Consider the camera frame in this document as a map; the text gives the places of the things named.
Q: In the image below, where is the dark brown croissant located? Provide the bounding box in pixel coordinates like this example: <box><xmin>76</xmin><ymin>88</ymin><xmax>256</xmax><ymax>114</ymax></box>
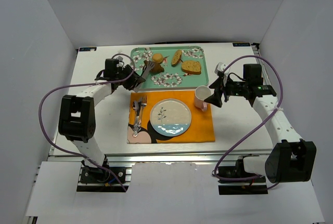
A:
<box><xmin>144</xmin><ymin>60</ymin><xmax>164</xmax><ymax>74</ymax></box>

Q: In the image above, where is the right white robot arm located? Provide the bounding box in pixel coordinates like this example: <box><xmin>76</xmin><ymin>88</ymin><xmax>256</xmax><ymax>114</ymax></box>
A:
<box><xmin>205</xmin><ymin>62</ymin><xmax>316</xmax><ymax>183</ymax></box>

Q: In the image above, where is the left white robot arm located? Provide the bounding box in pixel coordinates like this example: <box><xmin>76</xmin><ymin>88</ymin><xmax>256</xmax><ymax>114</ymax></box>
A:
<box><xmin>58</xmin><ymin>58</ymin><xmax>155</xmax><ymax>167</ymax></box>

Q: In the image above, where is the round bread roll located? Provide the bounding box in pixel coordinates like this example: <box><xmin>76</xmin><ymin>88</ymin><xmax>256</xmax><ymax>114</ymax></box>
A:
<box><xmin>152</xmin><ymin>53</ymin><xmax>164</xmax><ymax>64</ymax></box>

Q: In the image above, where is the small bread slice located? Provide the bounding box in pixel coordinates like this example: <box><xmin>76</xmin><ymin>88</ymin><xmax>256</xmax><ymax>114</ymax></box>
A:
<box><xmin>171</xmin><ymin>49</ymin><xmax>182</xmax><ymax>67</ymax></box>

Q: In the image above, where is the large bread slice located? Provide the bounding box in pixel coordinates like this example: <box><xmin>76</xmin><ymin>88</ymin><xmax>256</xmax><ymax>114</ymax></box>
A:
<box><xmin>181</xmin><ymin>60</ymin><xmax>201</xmax><ymax>75</ymax></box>

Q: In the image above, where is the pink mug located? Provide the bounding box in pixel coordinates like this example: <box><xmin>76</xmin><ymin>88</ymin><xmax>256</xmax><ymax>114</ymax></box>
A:
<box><xmin>194</xmin><ymin>86</ymin><xmax>211</xmax><ymax>112</ymax></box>

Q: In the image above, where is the silver knife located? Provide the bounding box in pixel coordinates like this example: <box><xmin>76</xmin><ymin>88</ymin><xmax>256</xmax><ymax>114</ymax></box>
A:
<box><xmin>133</xmin><ymin>98</ymin><xmax>142</xmax><ymax>137</ymax></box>

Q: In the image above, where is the silver fork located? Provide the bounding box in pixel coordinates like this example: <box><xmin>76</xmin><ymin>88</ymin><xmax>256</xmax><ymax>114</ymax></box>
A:
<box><xmin>137</xmin><ymin>94</ymin><xmax>147</xmax><ymax>130</ymax></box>

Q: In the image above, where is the teal floral tray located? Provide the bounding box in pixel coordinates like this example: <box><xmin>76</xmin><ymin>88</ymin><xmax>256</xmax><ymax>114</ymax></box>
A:
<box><xmin>131</xmin><ymin>46</ymin><xmax>209</xmax><ymax>91</ymax></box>

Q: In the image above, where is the orange placemat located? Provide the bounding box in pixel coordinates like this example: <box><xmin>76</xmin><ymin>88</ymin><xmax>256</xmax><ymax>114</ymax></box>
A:
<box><xmin>127</xmin><ymin>90</ymin><xmax>215</xmax><ymax>144</ymax></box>

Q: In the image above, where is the right blue label sticker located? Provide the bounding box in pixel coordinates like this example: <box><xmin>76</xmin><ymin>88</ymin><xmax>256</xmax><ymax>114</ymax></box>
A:
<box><xmin>232</xmin><ymin>42</ymin><xmax>251</xmax><ymax>47</ymax></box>

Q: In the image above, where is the blue label sticker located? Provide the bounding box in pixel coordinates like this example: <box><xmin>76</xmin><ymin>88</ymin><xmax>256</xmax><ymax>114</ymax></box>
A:
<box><xmin>79</xmin><ymin>47</ymin><xmax>97</xmax><ymax>52</ymax></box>
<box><xmin>232</xmin><ymin>42</ymin><xmax>251</xmax><ymax>47</ymax></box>

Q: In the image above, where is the blue white plate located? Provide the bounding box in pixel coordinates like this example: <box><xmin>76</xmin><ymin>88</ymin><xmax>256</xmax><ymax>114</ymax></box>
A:
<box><xmin>149</xmin><ymin>99</ymin><xmax>192</xmax><ymax>137</ymax></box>

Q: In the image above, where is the left blue label sticker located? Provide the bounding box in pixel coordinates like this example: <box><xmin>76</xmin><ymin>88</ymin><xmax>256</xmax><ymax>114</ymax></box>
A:
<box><xmin>79</xmin><ymin>47</ymin><xmax>97</xmax><ymax>52</ymax></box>

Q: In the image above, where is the silver spoon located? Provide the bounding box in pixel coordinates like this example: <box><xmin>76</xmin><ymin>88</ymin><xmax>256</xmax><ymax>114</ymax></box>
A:
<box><xmin>132</xmin><ymin>100</ymin><xmax>139</xmax><ymax>138</ymax></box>

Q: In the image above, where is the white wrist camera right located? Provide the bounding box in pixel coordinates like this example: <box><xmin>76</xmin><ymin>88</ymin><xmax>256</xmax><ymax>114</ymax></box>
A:
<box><xmin>214</xmin><ymin>62</ymin><xmax>229</xmax><ymax>76</ymax></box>

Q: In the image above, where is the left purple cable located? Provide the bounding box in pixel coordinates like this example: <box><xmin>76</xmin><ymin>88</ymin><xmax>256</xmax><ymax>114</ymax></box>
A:
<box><xmin>38</xmin><ymin>54</ymin><xmax>136</xmax><ymax>192</ymax></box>

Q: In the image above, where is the purple cable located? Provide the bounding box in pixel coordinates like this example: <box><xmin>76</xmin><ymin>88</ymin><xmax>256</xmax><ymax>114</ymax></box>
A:
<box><xmin>211</xmin><ymin>55</ymin><xmax>283</xmax><ymax>190</ymax></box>
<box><xmin>38</xmin><ymin>54</ymin><xmax>136</xmax><ymax>192</ymax></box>

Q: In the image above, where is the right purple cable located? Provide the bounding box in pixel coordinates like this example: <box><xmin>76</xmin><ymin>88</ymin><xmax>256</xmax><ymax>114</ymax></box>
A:
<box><xmin>211</xmin><ymin>55</ymin><xmax>283</xmax><ymax>190</ymax></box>

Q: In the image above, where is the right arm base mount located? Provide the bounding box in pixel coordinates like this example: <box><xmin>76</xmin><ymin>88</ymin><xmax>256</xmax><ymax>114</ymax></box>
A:
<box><xmin>217</xmin><ymin>155</ymin><xmax>268</xmax><ymax>195</ymax></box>

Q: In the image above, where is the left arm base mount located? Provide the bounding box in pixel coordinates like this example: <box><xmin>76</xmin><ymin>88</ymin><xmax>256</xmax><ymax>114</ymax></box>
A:
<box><xmin>76</xmin><ymin>160</ymin><xmax>129</xmax><ymax>193</ymax></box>

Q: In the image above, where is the aluminium table rail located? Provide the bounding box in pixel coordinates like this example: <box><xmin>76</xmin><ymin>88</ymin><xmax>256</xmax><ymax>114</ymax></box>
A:
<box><xmin>46</xmin><ymin>149</ymin><xmax>271</xmax><ymax>169</ymax></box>

